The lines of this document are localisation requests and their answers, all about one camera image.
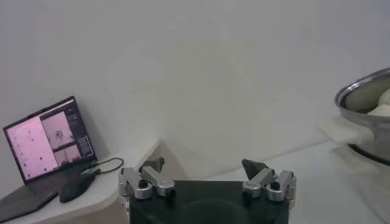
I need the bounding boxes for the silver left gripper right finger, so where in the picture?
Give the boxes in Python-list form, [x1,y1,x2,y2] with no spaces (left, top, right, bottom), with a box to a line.
[241,158,297,203]

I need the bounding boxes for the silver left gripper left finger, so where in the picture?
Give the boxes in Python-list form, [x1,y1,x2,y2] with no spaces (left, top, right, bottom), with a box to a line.
[118,156,177,200]

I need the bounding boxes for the white steamed baozi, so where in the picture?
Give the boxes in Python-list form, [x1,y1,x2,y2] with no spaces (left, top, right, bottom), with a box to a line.
[377,88,390,107]
[367,104,390,117]

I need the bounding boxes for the stainless steel steamer basket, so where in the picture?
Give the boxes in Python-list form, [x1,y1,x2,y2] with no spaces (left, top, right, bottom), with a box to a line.
[316,67,390,162]

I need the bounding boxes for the white side desk with mouse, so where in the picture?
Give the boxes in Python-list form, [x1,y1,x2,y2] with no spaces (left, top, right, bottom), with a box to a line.
[0,139,190,224]

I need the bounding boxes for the black computer mouse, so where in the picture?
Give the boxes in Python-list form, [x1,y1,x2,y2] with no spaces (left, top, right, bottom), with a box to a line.
[58,173,98,204]

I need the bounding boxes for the cream electric cooker base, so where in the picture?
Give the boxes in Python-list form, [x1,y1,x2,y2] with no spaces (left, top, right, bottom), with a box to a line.
[347,142,390,224]

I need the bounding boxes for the black laptop with pink screen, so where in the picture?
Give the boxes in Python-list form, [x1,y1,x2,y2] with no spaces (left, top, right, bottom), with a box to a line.
[0,96,98,223]

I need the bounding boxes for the black looped laptop cable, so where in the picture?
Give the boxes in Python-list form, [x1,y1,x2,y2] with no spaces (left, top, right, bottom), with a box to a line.
[88,157,125,175]

